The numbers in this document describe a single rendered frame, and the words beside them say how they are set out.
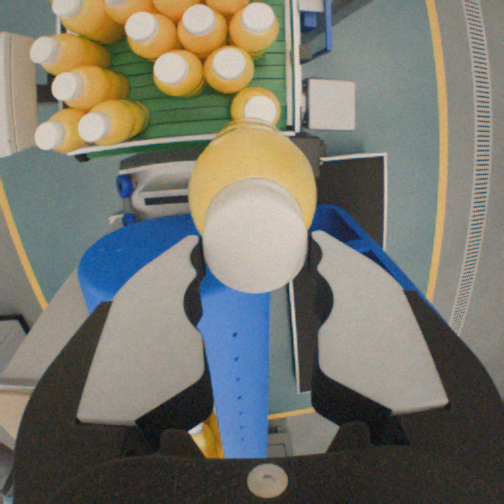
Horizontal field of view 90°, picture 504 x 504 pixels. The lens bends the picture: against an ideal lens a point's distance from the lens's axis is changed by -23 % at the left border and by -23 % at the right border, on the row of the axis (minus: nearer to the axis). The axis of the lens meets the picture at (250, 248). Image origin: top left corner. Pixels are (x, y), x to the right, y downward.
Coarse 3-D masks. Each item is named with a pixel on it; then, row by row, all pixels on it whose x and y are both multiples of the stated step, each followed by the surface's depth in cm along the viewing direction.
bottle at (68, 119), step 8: (64, 112) 39; (72, 112) 40; (80, 112) 42; (88, 112) 44; (48, 120) 38; (56, 120) 38; (64, 120) 38; (72, 120) 39; (64, 128) 39; (72, 128) 39; (64, 136) 38; (72, 136) 40; (80, 136) 42; (64, 144) 40; (72, 144) 41; (80, 144) 43; (88, 144) 47; (64, 152) 42
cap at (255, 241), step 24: (240, 192) 12; (264, 192) 12; (216, 216) 11; (240, 216) 11; (264, 216) 11; (288, 216) 11; (216, 240) 11; (240, 240) 12; (264, 240) 12; (288, 240) 12; (216, 264) 12; (240, 264) 12; (264, 264) 12; (288, 264) 12; (240, 288) 12; (264, 288) 12
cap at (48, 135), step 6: (42, 126) 35; (48, 126) 35; (54, 126) 36; (36, 132) 36; (42, 132) 36; (48, 132) 36; (54, 132) 36; (60, 132) 37; (36, 138) 36; (42, 138) 36; (48, 138) 36; (54, 138) 36; (60, 138) 38; (42, 144) 36; (48, 144) 37; (54, 144) 37
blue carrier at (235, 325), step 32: (160, 224) 54; (192, 224) 53; (96, 256) 43; (128, 256) 43; (96, 288) 36; (224, 288) 36; (224, 320) 38; (256, 320) 43; (224, 352) 40; (256, 352) 45; (224, 384) 42; (256, 384) 48; (224, 416) 45; (256, 416) 52; (224, 448) 49; (256, 448) 56
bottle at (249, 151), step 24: (240, 120) 24; (264, 120) 26; (216, 144) 16; (240, 144) 15; (264, 144) 15; (288, 144) 16; (216, 168) 14; (240, 168) 14; (264, 168) 14; (288, 168) 14; (192, 192) 15; (216, 192) 14; (288, 192) 13; (312, 192) 15; (192, 216) 16; (312, 216) 16
